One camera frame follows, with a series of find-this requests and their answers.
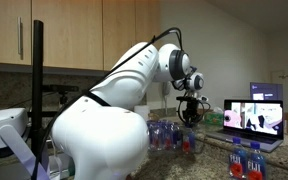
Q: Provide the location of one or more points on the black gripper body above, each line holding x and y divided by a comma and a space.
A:
190, 110

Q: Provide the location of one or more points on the wooden upper cabinets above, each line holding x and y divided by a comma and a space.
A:
78, 34

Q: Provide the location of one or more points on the Fiji water bottle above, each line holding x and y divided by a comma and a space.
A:
237, 160
188, 144
256, 165

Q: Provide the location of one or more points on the plastic-wrapped water bottle pack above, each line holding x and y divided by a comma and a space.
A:
164, 135

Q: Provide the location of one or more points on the white VR headset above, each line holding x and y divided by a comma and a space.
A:
13, 135

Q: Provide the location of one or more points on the computer monitor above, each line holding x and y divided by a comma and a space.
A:
266, 91

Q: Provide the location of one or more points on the black camera stand pole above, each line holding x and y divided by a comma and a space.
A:
37, 80

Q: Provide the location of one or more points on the open silver laptop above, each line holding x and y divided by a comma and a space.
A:
252, 120

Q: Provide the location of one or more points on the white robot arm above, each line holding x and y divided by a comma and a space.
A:
100, 132

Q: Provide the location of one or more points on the green tissue box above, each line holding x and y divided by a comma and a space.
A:
214, 117

